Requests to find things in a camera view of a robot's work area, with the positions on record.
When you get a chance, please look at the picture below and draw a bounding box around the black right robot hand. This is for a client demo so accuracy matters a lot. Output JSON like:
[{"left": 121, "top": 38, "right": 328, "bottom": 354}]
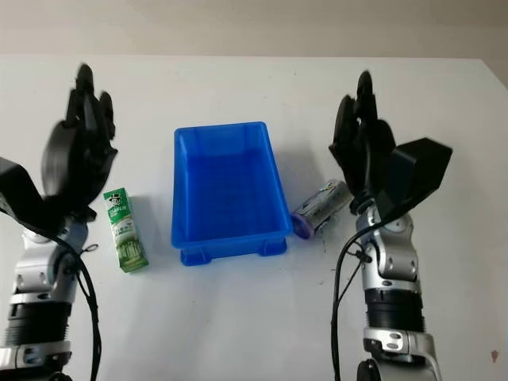
[{"left": 328, "top": 70, "right": 398, "bottom": 217}]

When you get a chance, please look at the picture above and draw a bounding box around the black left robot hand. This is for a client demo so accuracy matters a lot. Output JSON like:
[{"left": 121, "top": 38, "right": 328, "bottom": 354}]
[{"left": 41, "top": 63, "right": 121, "bottom": 224}]

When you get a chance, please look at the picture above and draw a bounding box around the silver printed can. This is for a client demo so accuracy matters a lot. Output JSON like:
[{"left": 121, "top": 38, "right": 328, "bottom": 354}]
[{"left": 291, "top": 179, "right": 352, "bottom": 241}]

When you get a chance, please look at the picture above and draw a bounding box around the green white milk carton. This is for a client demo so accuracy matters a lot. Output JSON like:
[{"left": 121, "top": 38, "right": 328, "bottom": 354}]
[{"left": 103, "top": 187, "right": 151, "bottom": 275}]

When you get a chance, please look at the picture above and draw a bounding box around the blue plastic tray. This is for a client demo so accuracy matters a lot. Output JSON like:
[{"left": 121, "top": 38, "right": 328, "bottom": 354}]
[{"left": 171, "top": 121, "right": 294, "bottom": 267}]

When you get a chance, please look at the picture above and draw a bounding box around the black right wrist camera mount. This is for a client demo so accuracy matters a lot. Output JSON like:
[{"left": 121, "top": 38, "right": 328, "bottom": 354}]
[{"left": 375, "top": 137, "right": 454, "bottom": 221}]

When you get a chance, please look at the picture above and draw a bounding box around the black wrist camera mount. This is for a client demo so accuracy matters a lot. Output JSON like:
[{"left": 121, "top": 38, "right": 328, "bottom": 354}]
[
  {"left": 0, "top": 156, "right": 67, "bottom": 240},
  {"left": 375, "top": 137, "right": 454, "bottom": 221}
]

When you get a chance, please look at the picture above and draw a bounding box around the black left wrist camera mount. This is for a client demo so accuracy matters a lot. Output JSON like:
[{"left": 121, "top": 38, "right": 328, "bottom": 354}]
[{"left": 0, "top": 156, "right": 67, "bottom": 240}]

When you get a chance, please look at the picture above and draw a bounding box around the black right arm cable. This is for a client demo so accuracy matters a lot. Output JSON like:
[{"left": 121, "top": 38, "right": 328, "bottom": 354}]
[{"left": 329, "top": 221, "right": 383, "bottom": 381}]

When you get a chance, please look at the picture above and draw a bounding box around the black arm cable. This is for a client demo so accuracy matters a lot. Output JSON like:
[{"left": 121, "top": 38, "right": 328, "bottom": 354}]
[
  {"left": 329, "top": 221, "right": 383, "bottom": 381},
  {"left": 49, "top": 233, "right": 102, "bottom": 381}
]

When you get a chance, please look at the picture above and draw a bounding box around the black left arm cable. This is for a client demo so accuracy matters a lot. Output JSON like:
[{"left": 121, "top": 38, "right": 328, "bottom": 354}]
[{"left": 49, "top": 233, "right": 102, "bottom": 381}]

